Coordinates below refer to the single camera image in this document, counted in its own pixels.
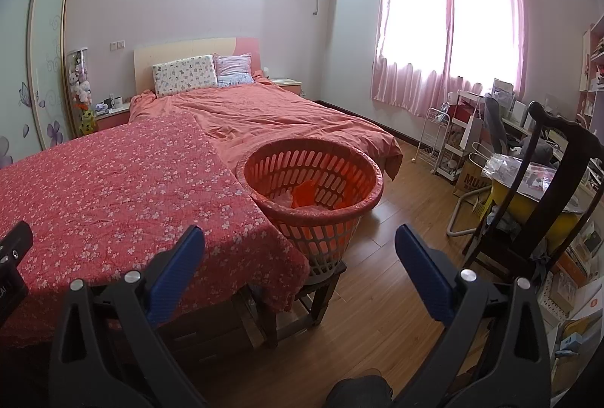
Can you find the table with red floral cloth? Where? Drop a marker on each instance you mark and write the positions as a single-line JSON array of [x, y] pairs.
[[141, 200]]

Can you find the clear plastic packets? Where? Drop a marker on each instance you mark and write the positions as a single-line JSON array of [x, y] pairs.
[[505, 165]]

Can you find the pink curtain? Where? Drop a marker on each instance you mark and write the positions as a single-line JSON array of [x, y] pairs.
[[396, 77], [512, 35]]

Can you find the bed with orange duvet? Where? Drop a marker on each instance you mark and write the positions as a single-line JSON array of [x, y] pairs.
[[283, 120]]

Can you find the dark wooden table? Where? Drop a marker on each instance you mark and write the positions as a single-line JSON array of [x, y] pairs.
[[212, 327]]

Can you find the white wall switch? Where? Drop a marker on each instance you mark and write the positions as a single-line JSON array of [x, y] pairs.
[[117, 44]]

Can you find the white floral pillow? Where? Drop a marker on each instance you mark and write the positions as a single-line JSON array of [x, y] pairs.
[[186, 75]]

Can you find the person's dark trouser leg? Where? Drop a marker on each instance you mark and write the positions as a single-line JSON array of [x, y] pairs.
[[361, 391]]

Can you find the pink striped pillow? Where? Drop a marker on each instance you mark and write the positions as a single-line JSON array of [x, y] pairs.
[[233, 68]]

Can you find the dark wooden chair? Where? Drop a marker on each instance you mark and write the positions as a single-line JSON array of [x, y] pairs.
[[547, 148]]

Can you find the pink nightstand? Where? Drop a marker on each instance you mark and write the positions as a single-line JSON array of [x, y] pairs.
[[113, 115], [287, 86]]

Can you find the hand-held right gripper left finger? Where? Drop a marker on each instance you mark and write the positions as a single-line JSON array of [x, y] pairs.
[[173, 278]]

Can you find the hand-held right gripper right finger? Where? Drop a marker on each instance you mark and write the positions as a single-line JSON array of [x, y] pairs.
[[424, 278]]

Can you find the clear bubble plastic bag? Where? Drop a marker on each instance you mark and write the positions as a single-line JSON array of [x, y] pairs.
[[284, 199]]

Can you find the white rolling cart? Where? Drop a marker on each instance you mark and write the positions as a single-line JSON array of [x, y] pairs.
[[455, 143]]

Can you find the orange plastic laundry basket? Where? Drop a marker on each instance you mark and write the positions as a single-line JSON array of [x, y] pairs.
[[325, 233]]

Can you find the hanging plush toys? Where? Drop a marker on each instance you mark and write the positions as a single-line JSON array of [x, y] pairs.
[[80, 80]]

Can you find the white tube frame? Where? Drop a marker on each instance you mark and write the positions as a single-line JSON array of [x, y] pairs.
[[453, 219]]

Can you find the pile of boxes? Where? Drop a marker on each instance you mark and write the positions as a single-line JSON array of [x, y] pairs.
[[580, 309]]

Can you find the pink white bookshelf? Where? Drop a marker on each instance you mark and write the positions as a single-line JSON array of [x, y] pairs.
[[594, 68]]

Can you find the dark wooden stool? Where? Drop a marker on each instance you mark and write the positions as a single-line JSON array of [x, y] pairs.
[[321, 294]]

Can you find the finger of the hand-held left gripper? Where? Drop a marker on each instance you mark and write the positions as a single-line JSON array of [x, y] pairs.
[[14, 245]]

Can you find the green yellow plush toy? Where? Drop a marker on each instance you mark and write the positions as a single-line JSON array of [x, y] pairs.
[[87, 122]]

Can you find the grey office chair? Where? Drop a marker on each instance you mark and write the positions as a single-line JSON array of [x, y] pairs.
[[495, 124]]

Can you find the yellow plastic tub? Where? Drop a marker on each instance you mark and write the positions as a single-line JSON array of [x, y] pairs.
[[524, 205]]

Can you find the flower print sliding wardrobe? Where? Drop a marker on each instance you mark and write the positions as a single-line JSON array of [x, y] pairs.
[[45, 58]]

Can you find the brown cardboard box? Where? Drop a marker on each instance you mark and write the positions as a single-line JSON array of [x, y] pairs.
[[469, 181]]

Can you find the white paper bag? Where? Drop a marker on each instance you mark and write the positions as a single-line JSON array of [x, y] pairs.
[[471, 131]]

